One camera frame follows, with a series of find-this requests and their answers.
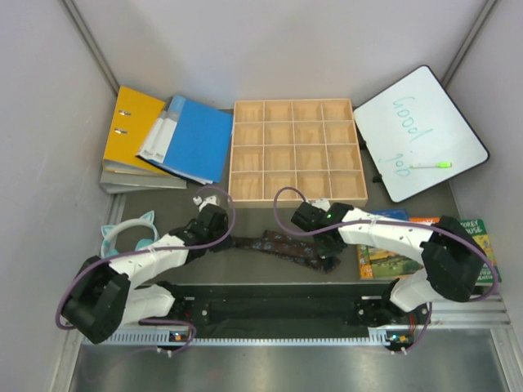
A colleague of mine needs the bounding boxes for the brown floral necktie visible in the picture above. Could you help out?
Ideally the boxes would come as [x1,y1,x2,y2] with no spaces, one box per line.
[232,230,341,274]

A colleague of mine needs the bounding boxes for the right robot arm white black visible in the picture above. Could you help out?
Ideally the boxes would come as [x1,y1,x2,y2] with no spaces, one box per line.
[291,200,488,327]

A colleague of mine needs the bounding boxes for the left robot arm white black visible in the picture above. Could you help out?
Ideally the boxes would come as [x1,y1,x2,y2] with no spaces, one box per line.
[56,195,235,344]

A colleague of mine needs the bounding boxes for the Animal Farm book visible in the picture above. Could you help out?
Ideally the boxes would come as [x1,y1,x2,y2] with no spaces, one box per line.
[359,207,426,278]

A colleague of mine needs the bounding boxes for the blue folder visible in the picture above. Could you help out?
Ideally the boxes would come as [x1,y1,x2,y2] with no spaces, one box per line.
[136,95,233,185]

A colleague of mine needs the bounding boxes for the teal cat-ear headphones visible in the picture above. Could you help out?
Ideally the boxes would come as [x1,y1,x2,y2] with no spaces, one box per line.
[100,211,159,258]

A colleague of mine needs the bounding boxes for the wooden compartment tray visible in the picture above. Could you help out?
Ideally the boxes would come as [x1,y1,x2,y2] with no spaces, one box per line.
[228,98,368,208]

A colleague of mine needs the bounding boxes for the grey binder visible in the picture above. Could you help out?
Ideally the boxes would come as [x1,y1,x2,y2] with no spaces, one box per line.
[100,171,187,194]

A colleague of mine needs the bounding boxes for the green marker pen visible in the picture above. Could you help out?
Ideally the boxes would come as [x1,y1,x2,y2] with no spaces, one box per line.
[410,162,453,169]

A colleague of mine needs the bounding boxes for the white whiteboard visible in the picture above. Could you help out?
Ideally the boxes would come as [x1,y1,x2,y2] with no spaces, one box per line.
[354,65,490,203]

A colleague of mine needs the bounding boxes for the green Treehouse book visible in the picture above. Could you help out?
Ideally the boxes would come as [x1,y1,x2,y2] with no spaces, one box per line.
[461,219,503,287]

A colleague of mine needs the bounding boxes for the white cable duct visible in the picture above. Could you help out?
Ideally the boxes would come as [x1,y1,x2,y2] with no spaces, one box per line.
[103,327,407,347]

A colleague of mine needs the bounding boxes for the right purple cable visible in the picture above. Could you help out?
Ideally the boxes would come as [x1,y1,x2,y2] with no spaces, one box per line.
[272,186,502,301]

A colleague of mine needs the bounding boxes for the yellow ring binder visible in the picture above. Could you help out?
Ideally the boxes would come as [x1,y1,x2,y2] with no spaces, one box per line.
[102,86,165,176]

